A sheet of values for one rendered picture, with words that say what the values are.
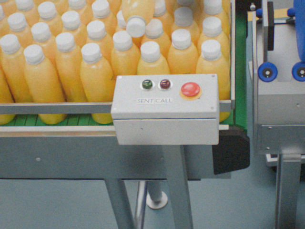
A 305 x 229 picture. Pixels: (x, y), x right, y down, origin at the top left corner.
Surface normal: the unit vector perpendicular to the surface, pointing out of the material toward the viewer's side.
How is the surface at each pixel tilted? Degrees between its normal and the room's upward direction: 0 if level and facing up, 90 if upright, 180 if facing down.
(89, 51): 0
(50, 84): 90
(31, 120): 0
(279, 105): 70
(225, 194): 0
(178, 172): 90
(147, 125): 90
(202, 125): 90
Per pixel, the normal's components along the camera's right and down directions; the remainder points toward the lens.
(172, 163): -0.09, 0.75
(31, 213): -0.11, -0.66
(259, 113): -0.12, 0.48
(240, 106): 0.40, -0.58
